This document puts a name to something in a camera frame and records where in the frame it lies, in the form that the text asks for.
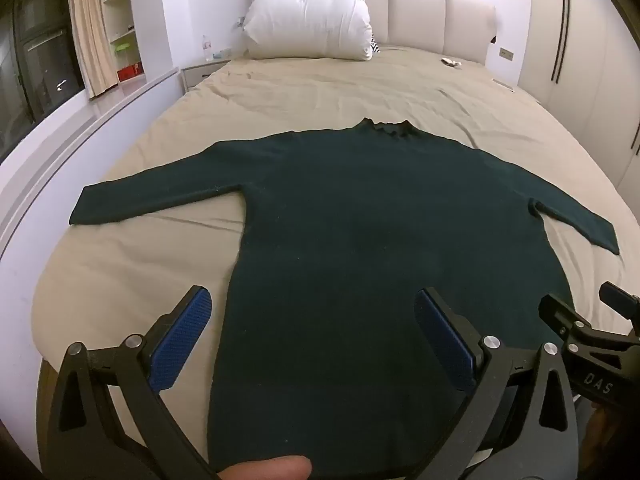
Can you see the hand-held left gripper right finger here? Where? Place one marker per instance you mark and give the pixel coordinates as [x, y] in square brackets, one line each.
[445, 340]

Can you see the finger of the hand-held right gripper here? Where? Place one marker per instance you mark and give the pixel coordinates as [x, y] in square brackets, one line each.
[562, 317]
[622, 301]

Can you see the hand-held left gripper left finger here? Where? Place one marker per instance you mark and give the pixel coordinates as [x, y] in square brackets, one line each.
[186, 332]

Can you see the dark green sweater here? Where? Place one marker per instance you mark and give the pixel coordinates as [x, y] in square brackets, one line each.
[350, 220]

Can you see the person's left hand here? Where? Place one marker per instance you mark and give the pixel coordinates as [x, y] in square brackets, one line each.
[270, 469]

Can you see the white wardrobe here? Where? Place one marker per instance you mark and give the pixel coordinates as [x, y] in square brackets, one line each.
[600, 60]

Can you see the grey nightstand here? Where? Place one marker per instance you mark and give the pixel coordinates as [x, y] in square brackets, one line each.
[200, 72]

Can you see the red box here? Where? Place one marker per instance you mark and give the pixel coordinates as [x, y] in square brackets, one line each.
[129, 72]

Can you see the bed with beige sheet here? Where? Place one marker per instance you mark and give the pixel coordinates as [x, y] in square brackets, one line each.
[310, 95]

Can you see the small white item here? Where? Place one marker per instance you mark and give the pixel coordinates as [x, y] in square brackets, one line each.
[451, 62]

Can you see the clear water bottle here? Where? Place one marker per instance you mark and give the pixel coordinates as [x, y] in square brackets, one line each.
[205, 47]

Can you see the green item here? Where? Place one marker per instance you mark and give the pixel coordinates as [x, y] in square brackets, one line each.
[122, 48]

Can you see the black white striped cushion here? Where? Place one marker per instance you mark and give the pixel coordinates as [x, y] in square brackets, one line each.
[375, 46]

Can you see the beige curtain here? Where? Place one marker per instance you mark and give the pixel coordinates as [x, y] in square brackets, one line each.
[92, 35]

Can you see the dark window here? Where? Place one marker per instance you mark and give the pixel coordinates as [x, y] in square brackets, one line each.
[35, 50]

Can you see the beige padded headboard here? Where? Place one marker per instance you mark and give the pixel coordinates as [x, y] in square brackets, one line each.
[425, 10]

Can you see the white pillow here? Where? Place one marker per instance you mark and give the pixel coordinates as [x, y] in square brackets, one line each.
[310, 20]

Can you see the wall socket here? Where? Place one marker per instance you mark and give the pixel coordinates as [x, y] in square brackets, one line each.
[506, 53]

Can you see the white wall shelf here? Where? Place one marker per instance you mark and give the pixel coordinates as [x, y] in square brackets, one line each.
[120, 10]

